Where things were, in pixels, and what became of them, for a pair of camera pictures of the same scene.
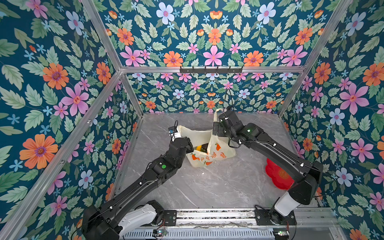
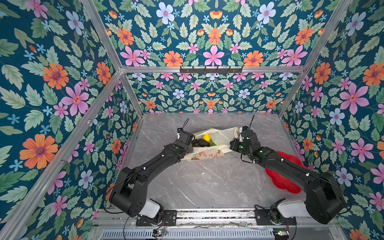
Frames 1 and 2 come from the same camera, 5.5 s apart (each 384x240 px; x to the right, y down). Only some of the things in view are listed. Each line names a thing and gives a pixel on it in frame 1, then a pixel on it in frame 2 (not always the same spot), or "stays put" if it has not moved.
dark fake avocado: (204, 147) -> (201, 142)
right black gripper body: (221, 131) -> (239, 147)
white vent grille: (247, 234) stays put
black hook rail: (211, 71) stays put
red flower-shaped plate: (279, 176) stays put
